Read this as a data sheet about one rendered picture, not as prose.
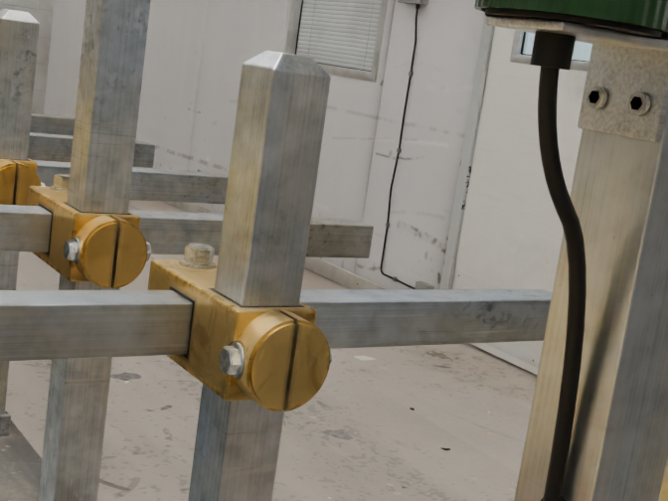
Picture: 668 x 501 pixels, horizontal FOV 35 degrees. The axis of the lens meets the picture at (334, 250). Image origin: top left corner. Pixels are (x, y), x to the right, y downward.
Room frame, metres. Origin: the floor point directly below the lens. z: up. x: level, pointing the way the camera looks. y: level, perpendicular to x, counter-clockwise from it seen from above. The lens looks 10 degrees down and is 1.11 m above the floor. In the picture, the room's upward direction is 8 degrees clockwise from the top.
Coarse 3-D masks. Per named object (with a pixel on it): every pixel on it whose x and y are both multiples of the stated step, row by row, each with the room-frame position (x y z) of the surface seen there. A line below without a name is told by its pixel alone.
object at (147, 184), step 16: (48, 176) 1.03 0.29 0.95; (144, 176) 1.09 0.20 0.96; (160, 176) 1.10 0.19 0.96; (176, 176) 1.10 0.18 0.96; (192, 176) 1.12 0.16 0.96; (208, 176) 1.13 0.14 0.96; (224, 176) 1.14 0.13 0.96; (144, 192) 1.09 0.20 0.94; (160, 192) 1.10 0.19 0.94; (176, 192) 1.11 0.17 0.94; (192, 192) 1.12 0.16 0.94; (208, 192) 1.13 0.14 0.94; (224, 192) 1.14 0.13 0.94
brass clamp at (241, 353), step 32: (160, 288) 0.61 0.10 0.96; (192, 288) 0.57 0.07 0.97; (192, 320) 0.57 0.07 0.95; (224, 320) 0.54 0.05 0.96; (256, 320) 0.53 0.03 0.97; (288, 320) 0.53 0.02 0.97; (192, 352) 0.57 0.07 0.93; (224, 352) 0.52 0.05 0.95; (256, 352) 0.52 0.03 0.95; (288, 352) 0.53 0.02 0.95; (320, 352) 0.54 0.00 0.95; (224, 384) 0.53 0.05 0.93; (256, 384) 0.52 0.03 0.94; (288, 384) 0.53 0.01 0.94; (320, 384) 0.54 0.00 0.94
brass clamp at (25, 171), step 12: (0, 168) 0.94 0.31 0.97; (12, 168) 0.94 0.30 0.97; (24, 168) 0.95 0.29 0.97; (36, 168) 0.97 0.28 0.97; (0, 180) 0.93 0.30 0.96; (12, 180) 0.94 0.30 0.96; (24, 180) 0.95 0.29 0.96; (36, 180) 0.95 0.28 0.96; (0, 192) 0.93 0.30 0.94; (12, 192) 0.94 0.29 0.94; (24, 192) 0.95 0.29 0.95; (0, 204) 0.94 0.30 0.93; (12, 204) 0.94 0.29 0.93; (24, 204) 0.95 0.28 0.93
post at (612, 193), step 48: (624, 144) 0.34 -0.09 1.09; (576, 192) 0.36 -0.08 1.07; (624, 192) 0.34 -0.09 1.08; (624, 240) 0.34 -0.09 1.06; (624, 288) 0.34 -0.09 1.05; (624, 336) 0.33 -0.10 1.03; (624, 384) 0.34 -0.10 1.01; (528, 432) 0.36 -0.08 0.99; (576, 432) 0.34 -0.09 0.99; (624, 432) 0.34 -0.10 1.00; (528, 480) 0.36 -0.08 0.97; (576, 480) 0.34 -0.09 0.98; (624, 480) 0.34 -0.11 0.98
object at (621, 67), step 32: (544, 32) 0.32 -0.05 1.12; (576, 32) 0.31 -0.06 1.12; (608, 32) 0.32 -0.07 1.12; (640, 32) 0.31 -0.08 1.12; (544, 64) 0.32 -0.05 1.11; (608, 64) 0.35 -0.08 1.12; (640, 64) 0.34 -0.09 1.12; (544, 96) 0.33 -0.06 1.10; (608, 96) 0.35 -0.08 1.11; (640, 96) 0.34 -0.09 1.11; (544, 128) 0.33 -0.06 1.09; (608, 128) 0.35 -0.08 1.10; (640, 128) 0.34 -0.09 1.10; (544, 160) 0.33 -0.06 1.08; (576, 224) 0.33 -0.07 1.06; (576, 256) 0.33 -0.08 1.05; (576, 288) 0.34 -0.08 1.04; (576, 320) 0.34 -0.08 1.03; (576, 352) 0.34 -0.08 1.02; (576, 384) 0.34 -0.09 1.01
